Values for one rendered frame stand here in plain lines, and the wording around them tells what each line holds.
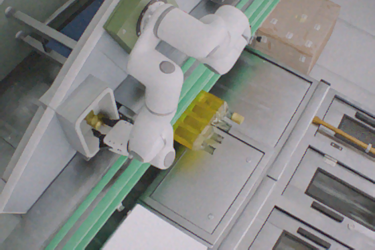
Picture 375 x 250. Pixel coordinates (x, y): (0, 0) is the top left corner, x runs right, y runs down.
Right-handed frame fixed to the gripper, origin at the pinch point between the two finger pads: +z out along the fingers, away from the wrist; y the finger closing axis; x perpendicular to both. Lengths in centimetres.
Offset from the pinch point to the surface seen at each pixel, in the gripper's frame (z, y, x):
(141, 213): -11.4, -9.0, -34.4
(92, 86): -0.4, 3.6, 16.3
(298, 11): 100, 389, -226
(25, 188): 8.1, -32.2, 0.0
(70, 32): 44, 30, 8
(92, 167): 2.3, -10.0, -11.8
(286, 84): -28, 79, -40
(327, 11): 67, 414, -234
